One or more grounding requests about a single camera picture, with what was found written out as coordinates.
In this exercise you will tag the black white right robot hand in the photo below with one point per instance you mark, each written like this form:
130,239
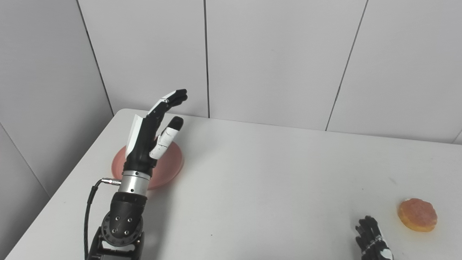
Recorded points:
371,245

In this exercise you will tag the orange cream puff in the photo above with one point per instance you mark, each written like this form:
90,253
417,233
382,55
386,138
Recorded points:
417,215

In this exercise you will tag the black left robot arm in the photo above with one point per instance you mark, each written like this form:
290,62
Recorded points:
124,213

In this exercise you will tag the pink round plate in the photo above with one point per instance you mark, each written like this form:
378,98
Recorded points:
168,166

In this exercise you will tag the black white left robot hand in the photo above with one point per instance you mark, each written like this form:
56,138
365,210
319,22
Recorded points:
140,144

